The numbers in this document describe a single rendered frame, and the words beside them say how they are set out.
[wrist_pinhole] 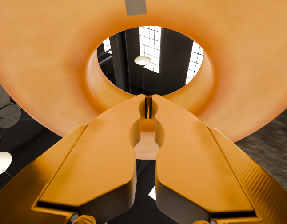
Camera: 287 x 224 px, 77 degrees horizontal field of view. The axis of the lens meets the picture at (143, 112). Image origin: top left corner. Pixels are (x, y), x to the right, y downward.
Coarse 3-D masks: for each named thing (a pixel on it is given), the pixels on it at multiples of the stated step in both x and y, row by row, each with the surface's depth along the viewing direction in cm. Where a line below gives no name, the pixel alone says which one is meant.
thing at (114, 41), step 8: (120, 32) 433; (112, 40) 425; (120, 40) 445; (112, 48) 443; (120, 48) 457; (112, 56) 462; (120, 56) 471; (120, 64) 485; (120, 72) 482; (128, 72) 509; (120, 80) 504; (128, 80) 532; (120, 88) 529; (128, 88) 557
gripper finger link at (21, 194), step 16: (80, 128) 8; (64, 144) 7; (48, 160) 7; (64, 160) 7; (16, 176) 6; (32, 176) 6; (48, 176) 6; (0, 192) 6; (16, 192) 6; (32, 192) 6; (0, 208) 5; (16, 208) 5; (32, 208) 5; (48, 208) 5
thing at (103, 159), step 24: (144, 96) 11; (96, 120) 9; (120, 120) 9; (96, 144) 7; (120, 144) 7; (72, 168) 6; (96, 168) 6; (120, 168) 6; (48, 192) 6; (72, 192) 6; (96, 192) 6; (120, 192) 6; (96, 216) 6
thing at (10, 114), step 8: (0, 88) 210; (0, 96) 212; (8, 96) 221; (0, 104) 215; (8, 104) 231; (0, 112) 222; (8, 112) 232; (16, 112) 242; (0, 120) 225; (8, 120) 235; (16, 120) 245
